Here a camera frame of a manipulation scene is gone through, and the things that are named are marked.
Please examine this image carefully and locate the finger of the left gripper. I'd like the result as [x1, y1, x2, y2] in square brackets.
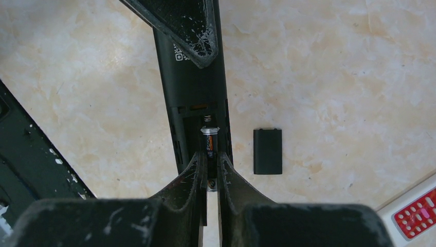
[121, 0, 219, 68]

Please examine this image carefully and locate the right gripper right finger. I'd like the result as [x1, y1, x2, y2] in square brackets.
[217, 152, 393, 246]

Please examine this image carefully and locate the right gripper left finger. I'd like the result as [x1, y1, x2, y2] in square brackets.
[1, 152, 207, 246]

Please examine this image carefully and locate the black remote control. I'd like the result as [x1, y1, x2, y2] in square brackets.
[153, 1, 233, 173]

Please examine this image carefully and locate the black battery cover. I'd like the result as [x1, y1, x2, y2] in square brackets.
[253, 128, 283, 175]

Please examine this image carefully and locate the black AAA battery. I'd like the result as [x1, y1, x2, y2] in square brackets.
[201, 126, 220, 192]

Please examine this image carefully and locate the white red remote control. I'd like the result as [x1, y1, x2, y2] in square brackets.
[377, 180, 435, 246]

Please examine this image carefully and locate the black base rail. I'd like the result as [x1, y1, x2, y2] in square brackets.
[1, 83, 95, 226]

